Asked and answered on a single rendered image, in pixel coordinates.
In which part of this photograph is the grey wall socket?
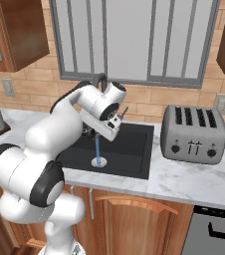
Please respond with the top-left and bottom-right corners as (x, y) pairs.
(214, 93), (225, 117)
(1, 78), (16, 99)

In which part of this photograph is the silver four-slot toaster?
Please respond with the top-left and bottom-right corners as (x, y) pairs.
(159, 104), (225, 165)

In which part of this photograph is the black dishwasher handle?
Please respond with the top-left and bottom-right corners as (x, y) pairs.
(207, 221), (225, 243)

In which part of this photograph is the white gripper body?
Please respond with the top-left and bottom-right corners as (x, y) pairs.
(79, 110), (119, 142)

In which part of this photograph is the black sink basin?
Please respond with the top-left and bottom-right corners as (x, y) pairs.
(56, 121), (155, 180)

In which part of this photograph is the dark grey tap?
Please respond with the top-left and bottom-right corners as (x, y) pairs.
(82, 73), (129, 137)

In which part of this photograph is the grey dishwasher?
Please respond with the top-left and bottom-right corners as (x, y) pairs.
(180, 204), (225, 255)

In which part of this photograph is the blue water stream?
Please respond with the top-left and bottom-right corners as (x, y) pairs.
(96, 136), (103, 167)

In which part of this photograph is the grey framed window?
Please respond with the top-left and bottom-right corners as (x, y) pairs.
(49, 0), (221, 90)

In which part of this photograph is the brown wooden cupboard door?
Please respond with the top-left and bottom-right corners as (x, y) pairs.
(94, 189), (194, 255)
(62, 184), (93, 255)

